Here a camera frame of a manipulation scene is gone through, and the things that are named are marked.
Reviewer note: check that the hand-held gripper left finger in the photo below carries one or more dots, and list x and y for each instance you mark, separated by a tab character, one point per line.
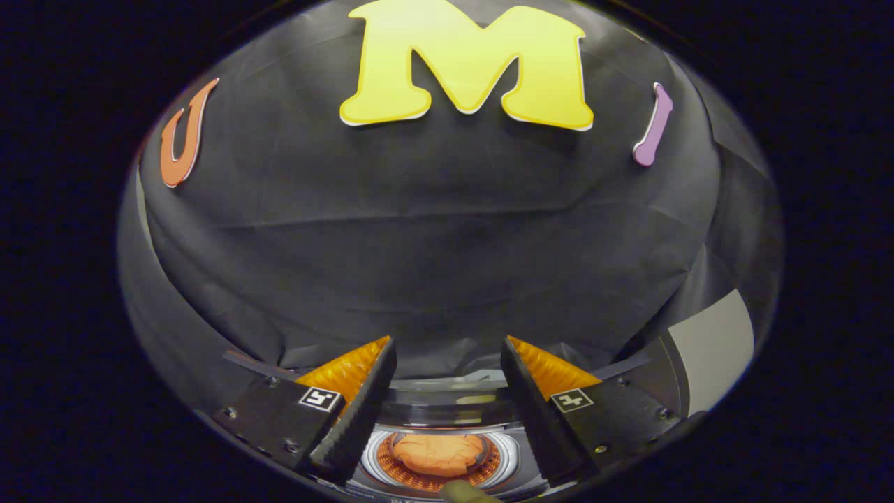
356	412

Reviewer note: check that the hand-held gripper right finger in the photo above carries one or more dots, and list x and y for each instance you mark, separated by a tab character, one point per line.
538	412

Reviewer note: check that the grey washing machine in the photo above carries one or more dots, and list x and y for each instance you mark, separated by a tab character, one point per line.
513	461

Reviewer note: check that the orange garment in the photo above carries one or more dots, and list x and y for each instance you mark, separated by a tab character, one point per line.
438	453

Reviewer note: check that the black backdrop cloth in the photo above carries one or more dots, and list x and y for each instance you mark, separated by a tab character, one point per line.
433	244

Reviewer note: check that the beige cabinet with dark top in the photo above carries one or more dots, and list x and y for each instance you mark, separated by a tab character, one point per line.
712	349

